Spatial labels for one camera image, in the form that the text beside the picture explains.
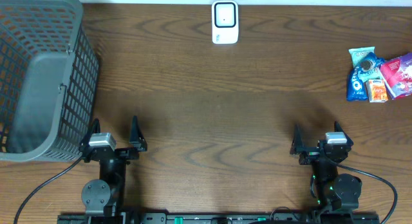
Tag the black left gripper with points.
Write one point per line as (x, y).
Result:
(120, 154)

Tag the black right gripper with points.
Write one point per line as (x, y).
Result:
(316, 154)

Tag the orange tissue pack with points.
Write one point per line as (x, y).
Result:
(376, 90)

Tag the blue snack bar wrapper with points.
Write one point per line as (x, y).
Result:
(366, 69)

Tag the mint green snack packet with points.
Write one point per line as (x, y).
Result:
(357, 54)

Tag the purple snack package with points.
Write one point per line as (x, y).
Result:
(397, 76)

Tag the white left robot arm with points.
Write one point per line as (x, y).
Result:
(105, 195)

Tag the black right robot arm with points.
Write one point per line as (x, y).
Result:
(338, 192)

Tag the white barcode scanner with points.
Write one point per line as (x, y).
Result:
(225, 22)

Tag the grey plastic mesh basket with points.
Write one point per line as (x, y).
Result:
(49, 75)

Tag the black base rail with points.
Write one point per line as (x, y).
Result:
(163, 218)

